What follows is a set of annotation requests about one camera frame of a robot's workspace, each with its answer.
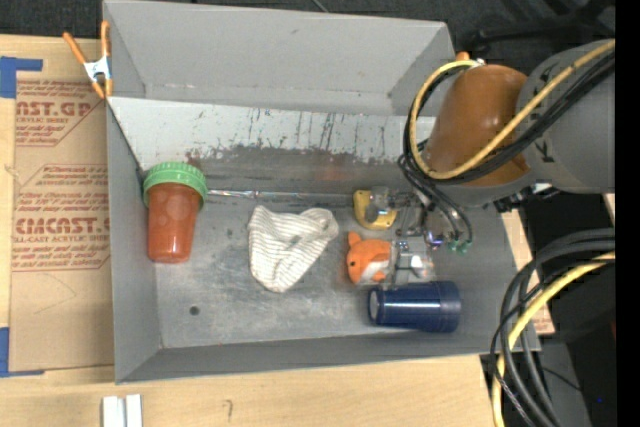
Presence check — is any orange and white toy animal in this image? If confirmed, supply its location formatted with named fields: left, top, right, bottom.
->
left=346, top=231, right=396, bottom=286

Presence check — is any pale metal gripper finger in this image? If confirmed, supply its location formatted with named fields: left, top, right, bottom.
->
left=390, top=238, right=436, bottom=289
left=368, top=186, right=409, bottom=222

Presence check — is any brown cardboard board red print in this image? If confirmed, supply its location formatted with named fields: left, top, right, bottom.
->
left=0, top=33, right=556, bottom=374

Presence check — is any orange cup with green lid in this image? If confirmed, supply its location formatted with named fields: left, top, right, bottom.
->
left=142, top=162, right=209, bottom=265

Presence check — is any white striped cloth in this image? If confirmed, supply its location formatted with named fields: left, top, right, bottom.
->
left=246, top=205, right=340, bottom=294

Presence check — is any grey metal bin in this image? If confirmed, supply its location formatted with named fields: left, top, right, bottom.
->
left=101, top=0, right=544, bottom=385

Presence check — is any black cylinder on white bracket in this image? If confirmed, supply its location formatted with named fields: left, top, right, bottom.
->
left=492, top=182, right=554, bottom=215

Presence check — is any yellow toy block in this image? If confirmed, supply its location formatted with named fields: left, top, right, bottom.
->
left=352, top=188, right=399, bottom=231

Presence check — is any dark blue cylindrical container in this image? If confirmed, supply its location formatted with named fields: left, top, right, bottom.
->
left=367, top=280, right=462, bottom=334

